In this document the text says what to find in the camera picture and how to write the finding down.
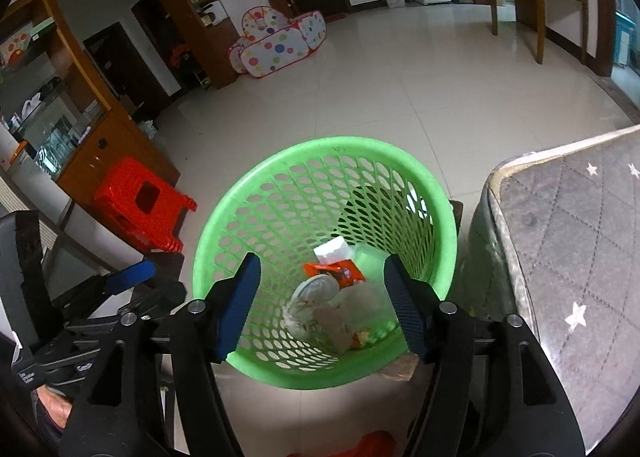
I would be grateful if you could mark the large clear plastic bowl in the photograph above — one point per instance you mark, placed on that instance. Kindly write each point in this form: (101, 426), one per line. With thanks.
(362, 302)

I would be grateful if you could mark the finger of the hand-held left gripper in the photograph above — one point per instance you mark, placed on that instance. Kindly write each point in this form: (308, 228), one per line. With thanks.
(127, 277)

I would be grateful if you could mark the polka-dot play tent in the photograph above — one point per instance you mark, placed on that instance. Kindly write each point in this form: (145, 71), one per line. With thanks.
(280, 44)

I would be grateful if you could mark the red plastic stool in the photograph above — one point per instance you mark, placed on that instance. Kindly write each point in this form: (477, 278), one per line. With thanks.
(145, 204)

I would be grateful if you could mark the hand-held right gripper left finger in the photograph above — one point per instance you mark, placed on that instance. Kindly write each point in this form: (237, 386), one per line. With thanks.
(240, 307)

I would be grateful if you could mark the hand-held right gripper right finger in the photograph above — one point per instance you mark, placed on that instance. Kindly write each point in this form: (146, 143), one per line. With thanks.
(405, 307)

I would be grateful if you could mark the green plastic mesh basket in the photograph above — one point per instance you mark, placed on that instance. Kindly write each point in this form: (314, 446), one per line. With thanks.
(260, 217)

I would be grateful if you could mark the person's left hand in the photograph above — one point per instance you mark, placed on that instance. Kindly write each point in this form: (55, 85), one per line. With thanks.
(52, 407)

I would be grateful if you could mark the orange snack wrapper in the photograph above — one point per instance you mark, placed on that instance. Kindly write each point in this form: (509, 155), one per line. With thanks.
(340, 273)

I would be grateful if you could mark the wooden display cabinet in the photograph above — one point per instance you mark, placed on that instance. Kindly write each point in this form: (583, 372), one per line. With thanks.
(115, 137)

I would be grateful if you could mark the brown paper scrap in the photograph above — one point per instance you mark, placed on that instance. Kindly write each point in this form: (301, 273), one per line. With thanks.
(336, 329)

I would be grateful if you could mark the white tissue packet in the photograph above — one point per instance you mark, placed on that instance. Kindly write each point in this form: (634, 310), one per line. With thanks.
(334, 249)

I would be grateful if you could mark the colourful snack wrapper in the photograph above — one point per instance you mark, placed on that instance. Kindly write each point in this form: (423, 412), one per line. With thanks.
(367, 337)

